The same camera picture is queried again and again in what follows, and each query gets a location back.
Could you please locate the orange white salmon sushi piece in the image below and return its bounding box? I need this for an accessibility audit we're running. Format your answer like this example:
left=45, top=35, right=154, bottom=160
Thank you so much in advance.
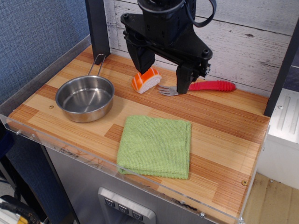
left=131, top=67, right=162, bottom=94

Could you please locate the silver button control panel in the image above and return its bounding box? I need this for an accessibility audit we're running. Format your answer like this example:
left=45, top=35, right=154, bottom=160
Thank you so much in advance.
left=98, top=187, right=156, bottom=224

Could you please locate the black right frame post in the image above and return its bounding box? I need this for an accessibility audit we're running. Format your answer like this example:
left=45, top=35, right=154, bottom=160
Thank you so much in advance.
left=263, top=20, right=299, bottom=117

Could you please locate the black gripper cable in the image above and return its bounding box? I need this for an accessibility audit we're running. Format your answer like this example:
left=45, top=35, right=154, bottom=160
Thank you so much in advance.
left=184, top=0, right=217, bottom=28

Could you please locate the black left frame post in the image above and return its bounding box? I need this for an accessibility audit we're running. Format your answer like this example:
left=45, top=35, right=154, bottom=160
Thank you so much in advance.
left=85, top=0, right=110, bottom=59

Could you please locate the folded green cloth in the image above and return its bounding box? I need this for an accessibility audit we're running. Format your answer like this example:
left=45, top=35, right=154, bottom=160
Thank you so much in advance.
left=117, top=115, right=191, bottom=179

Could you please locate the clear acrylic edge guard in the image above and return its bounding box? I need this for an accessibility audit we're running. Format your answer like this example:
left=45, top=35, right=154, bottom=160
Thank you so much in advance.
left=0, top=115, right=259, bottom=224

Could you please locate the fork with red handle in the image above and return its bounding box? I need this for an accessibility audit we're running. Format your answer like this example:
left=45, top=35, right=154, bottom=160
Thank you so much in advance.
left=158, top=81, right=236, bottom=96

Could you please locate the small stainless steel pan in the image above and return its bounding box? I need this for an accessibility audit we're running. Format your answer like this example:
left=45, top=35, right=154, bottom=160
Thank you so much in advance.
left=55, top=53, right=115, bottom=123

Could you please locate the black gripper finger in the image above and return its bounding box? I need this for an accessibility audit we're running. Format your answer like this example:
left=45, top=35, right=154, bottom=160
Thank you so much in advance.
left=176, top=64, right=199, bottom=94
left=125, top=35, right=155, bottom=74

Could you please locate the white grooved side unit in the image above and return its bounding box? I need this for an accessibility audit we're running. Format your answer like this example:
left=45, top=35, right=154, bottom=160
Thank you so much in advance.
left=257, top=89, right=299, bottom=189

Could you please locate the black frame post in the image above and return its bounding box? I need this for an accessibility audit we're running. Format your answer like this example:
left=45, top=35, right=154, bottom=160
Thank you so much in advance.
left=85, top=0, right=110, bottom=59
left=263, top=20, right=299, bottom=117

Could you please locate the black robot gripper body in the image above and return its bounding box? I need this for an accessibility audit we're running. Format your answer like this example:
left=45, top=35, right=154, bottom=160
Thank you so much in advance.
left=121, top=0, right=213, bottom=77

